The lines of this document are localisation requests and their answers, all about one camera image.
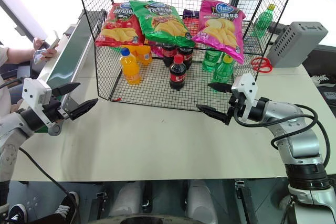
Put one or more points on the pink chips bag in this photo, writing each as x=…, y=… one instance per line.
x=220, y=28

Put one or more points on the green conveyor belt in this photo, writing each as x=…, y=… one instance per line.
x=71, y=51

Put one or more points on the red chips bag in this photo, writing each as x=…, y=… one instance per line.
x=118, y=28

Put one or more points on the person's forearm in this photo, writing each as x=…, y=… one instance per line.
x=18, y=54

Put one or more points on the orange soda bottle blue cap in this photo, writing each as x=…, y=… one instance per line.
x=130, y=68

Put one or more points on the cola bottle red cap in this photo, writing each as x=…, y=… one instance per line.
x=177, y=73

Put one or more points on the black printed mat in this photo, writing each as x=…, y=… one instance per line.
x=321, y=77

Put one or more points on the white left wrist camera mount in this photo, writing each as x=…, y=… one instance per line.
x=35, y=93

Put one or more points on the green chips bag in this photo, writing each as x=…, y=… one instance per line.
x=164, y=22

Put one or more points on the person's hand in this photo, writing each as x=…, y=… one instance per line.
x=43, y=48

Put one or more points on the grey vented device box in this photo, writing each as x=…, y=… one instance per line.
x=294, y=44

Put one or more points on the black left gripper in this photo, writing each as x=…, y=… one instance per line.
x=53, y=111

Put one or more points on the purple snack packet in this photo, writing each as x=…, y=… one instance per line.
x=190, y=13

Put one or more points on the black white sneaker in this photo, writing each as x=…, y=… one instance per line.
x=65, y=209
x=17, y=213

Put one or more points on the small printed packet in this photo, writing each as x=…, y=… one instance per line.
x=39, y=56

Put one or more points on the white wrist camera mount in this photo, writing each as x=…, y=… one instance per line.
x=245, y=87
x=35, y=93

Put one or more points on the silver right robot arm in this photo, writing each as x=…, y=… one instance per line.
x=299, y=140

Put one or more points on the pink snack packet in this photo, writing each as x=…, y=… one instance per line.
x=157, y=51

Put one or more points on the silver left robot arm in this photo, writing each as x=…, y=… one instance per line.
x=10, y=134

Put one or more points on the white board panel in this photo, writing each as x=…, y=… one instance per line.
x=18, y=11

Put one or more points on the white smartphone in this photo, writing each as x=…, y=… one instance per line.
x=53, y=41

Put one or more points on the green soda bottle yellow cap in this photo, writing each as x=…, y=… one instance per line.
x=223, y=72
x=263, y=20

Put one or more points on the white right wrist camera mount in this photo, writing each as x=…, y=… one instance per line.
x=245, y=87

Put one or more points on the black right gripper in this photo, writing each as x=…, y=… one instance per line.
x=235, y=106

